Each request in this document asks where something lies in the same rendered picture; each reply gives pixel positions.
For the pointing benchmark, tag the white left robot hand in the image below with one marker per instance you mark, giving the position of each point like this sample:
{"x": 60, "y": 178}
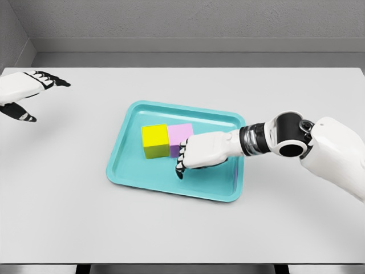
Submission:
{"x": 20, "y": 87}

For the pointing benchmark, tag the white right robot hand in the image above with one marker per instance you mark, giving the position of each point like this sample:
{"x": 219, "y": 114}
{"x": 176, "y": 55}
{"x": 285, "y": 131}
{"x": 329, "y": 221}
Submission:
{"x": 204, "y": 151}

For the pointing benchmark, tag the pink cube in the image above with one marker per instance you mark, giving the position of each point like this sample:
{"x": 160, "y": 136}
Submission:
{"x": 179, "y": 134}

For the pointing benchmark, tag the yellow cube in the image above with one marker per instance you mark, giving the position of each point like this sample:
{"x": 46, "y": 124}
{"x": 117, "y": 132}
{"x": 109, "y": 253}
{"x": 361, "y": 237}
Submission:
{"x": 155, "y": 140}

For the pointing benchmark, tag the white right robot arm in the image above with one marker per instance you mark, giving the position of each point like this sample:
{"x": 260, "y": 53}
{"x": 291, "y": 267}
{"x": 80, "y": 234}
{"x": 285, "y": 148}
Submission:
{"x": 299, "y": 142}

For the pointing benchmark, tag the teal rectangular tray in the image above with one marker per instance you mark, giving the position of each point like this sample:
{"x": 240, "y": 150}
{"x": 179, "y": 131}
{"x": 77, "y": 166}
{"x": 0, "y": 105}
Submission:
{"x": 134, "y": 174}

